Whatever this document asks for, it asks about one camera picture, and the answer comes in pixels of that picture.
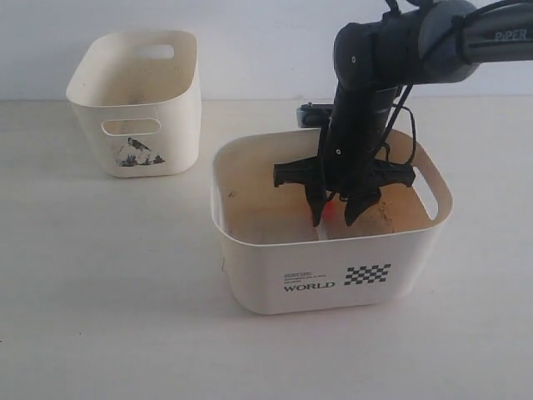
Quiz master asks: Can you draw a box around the red object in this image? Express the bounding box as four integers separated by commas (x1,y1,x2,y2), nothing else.
315,201,339,241

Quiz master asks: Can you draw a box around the cream plastic storage bin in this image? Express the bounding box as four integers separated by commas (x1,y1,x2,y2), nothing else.
211,130,453,315
66,29,202,178

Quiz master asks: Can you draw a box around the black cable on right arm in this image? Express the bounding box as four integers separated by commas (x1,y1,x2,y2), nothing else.
366,82,419,168

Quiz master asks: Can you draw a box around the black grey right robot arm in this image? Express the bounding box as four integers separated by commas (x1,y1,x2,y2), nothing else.
273,1,532,225

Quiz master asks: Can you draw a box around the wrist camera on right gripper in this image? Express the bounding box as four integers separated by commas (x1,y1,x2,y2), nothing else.
296,102,333,128

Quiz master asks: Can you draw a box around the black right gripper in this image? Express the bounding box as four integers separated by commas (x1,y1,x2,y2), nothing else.
273,156,416,227

